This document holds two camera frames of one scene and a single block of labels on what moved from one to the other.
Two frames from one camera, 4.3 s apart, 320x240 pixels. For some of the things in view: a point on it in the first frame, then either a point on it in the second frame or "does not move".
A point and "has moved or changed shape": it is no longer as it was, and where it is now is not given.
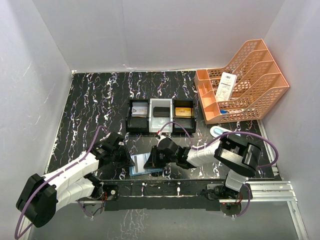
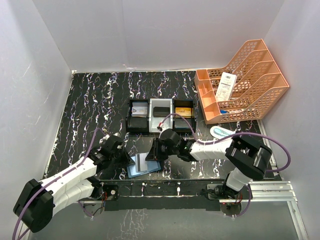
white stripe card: x=139 y=161 has moved or changed shape
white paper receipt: x=226 y=85 does not move
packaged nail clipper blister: x=216 y=131 does not move
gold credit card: x=183 y=112 does not move
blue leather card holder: x=140 y=160 has moved or changed shape
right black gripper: x=155 y=157 to x=158 y=150
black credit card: x=161 y=111 does not move
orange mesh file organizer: x=245 y=89 does not move
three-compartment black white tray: x=149 y=115 does not move
